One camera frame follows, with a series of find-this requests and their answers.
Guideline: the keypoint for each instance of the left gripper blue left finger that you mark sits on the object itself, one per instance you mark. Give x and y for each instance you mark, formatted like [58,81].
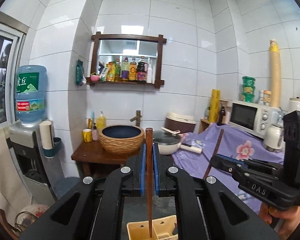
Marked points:
[143,170]

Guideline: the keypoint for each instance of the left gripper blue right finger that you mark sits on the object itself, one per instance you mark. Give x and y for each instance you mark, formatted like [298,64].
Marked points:
[156,168]

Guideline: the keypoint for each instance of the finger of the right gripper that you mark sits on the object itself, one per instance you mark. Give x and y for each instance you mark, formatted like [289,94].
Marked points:
[227,164]

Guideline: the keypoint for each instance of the brown wooden chopstick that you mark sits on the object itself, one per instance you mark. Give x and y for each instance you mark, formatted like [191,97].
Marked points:
[214,153]
[149,171]

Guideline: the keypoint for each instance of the cream plastic utensil holder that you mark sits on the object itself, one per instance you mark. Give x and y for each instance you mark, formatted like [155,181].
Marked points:
[162,228]

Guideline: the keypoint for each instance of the person's right hand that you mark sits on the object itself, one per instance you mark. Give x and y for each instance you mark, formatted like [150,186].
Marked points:
[291,218]

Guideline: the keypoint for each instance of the white pot with lid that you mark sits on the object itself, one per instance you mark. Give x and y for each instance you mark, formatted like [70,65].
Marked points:
[169,142]

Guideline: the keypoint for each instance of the woven basket sink bowl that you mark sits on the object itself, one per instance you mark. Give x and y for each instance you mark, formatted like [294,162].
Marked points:
[121,139]

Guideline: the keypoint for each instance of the purple floral cloth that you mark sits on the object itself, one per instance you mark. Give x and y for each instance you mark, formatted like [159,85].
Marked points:
[235,144]

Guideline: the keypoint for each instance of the bronze faucet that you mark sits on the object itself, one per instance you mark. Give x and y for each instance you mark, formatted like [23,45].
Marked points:
[137,118]

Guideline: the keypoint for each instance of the dark glass bottle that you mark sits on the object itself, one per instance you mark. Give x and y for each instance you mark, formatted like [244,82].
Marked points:
[221,116]

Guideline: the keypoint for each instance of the brown rice cooker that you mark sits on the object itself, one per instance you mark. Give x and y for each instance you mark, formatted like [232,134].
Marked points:
[183,123]

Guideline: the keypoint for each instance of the yellow soap bottle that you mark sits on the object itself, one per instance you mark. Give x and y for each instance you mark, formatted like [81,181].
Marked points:
[101,121]

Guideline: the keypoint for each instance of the white electric kettle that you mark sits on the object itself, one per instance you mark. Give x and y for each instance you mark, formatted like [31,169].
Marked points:
[273,138]

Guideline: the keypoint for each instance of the white microwave oven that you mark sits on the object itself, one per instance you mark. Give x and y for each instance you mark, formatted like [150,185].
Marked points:
[251,117]

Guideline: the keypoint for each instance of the dark wooden side table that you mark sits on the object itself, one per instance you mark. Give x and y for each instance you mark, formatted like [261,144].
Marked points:
[89,153]

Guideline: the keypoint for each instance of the yellow mug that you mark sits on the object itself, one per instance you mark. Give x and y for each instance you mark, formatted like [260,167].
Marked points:
[87,135]

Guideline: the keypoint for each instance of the yellow roll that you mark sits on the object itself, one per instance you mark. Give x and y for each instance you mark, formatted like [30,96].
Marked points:
[214,105]

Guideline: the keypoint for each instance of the green instant noodle cups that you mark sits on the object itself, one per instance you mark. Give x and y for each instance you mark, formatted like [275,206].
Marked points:
[248,88]

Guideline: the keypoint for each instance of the white bowl stacks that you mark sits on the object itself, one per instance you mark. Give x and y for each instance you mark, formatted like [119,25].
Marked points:
[294,104]

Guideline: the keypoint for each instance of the green hanging packet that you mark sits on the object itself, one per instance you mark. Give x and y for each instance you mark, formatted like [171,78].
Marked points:
[80,78]

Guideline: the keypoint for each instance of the paper cup stack holder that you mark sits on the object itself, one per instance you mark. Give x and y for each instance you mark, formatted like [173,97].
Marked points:
[51,145]

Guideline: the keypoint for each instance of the grey water dispenser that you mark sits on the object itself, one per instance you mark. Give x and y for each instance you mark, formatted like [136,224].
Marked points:
[39,173]

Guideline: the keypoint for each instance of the tall paper cup stack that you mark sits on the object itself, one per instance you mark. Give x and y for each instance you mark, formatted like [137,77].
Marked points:
[275,63]

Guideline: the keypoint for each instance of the blue water jug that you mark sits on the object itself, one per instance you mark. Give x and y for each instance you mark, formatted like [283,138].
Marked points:
[30,100]

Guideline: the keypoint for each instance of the beige cloth cover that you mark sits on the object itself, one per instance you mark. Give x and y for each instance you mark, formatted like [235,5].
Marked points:
[13,194]

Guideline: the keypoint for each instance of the wooden chair with cushion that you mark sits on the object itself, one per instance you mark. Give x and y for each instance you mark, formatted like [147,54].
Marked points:
[23,220]

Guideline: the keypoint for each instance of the dark wooden wall shelf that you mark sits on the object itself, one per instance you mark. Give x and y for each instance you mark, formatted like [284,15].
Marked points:
[127,58]

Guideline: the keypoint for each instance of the window frame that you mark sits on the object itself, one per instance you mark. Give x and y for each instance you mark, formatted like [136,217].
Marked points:
[12,38]

